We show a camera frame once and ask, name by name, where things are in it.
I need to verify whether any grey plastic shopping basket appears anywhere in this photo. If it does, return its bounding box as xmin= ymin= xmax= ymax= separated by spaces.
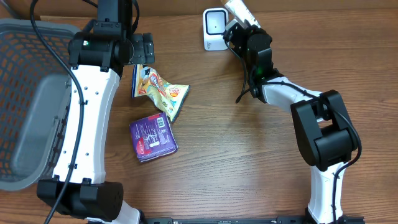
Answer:
xmin=1 ymin=19 xmax=71 ymax=191

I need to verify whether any white tube with gold cap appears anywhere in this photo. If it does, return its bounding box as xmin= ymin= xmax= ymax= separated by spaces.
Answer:
xmin=221 ymin=0 xmax=261 ymax=29

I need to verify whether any black rail at table edge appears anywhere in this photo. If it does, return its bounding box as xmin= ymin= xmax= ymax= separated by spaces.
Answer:
xmin=146 ymin=215 xmax=365 ymax=224

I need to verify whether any white barcode scanner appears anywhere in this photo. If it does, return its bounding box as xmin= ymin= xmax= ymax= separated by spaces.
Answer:
xmin=203 ymin=7 xmax=229 ymax=51

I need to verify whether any yellow snack bag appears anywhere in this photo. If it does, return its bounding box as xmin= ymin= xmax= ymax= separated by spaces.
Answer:
xmin=132 ymin=64 xmax=190 ymax=123

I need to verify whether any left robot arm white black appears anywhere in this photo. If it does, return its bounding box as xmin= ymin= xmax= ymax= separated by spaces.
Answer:
xmin=37 ymin=1 xmax=155 ymax=223

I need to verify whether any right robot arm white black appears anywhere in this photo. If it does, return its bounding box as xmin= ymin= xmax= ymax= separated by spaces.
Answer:
xmin=223 ymin=21 xmax=364 ymax=223

